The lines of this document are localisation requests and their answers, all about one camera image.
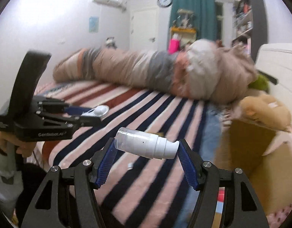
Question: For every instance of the teal curtain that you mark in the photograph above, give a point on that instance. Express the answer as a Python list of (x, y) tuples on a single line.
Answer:
[(204, 16)]

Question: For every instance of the brown cardboard box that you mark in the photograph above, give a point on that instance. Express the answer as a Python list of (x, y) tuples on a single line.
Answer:
[(265, 155)]

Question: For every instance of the person's left hand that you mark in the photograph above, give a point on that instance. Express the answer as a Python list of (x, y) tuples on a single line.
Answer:
[(24, 148)]

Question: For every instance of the green plush toy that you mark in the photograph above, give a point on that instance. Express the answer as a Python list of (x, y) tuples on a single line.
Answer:
[(261, 83)]

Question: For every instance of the tan plush toy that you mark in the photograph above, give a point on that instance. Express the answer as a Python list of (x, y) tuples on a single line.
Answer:
[(265, 110)]

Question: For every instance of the white pump bottle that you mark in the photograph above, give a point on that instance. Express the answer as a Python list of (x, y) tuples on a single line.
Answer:
[(145, 145)]

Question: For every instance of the round wall clock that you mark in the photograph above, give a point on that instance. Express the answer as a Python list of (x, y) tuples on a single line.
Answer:
[(164, 3)]

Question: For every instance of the glass display case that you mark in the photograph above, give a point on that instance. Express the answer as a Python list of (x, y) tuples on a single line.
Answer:
[(185, 18)]

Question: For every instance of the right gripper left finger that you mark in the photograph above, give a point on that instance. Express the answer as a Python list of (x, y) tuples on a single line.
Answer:
[(66, 197)]

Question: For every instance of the striped plush blanket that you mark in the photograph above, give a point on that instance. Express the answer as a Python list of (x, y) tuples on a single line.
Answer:
[(146, 186)]

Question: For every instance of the pink gift bag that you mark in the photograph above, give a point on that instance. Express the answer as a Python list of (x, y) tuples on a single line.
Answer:
[(174, 46)]

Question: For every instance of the white door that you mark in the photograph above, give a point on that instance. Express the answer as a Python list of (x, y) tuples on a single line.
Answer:
[(143, 33)]

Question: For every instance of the yellow white side shelf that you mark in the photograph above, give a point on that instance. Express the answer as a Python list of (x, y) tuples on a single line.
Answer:
[(184, 35)]

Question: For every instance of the white round earphone case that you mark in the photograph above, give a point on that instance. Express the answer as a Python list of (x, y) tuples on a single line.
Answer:
[(100, 111)]

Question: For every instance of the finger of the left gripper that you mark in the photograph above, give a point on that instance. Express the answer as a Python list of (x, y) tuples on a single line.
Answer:
[(76, 110), (81, 122)]

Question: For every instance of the rolled pink grey duvet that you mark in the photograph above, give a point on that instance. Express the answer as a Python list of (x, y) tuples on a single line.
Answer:
[(205, 71)]

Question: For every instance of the blue wall poster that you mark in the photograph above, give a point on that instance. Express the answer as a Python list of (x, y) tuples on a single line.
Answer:
[(93, 24)]

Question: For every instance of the dark bookshelf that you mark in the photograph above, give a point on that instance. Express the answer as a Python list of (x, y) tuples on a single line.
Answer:
[(250, 25)]

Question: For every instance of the white bed headboard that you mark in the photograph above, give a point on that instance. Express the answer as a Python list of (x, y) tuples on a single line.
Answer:
[(276, 60)]

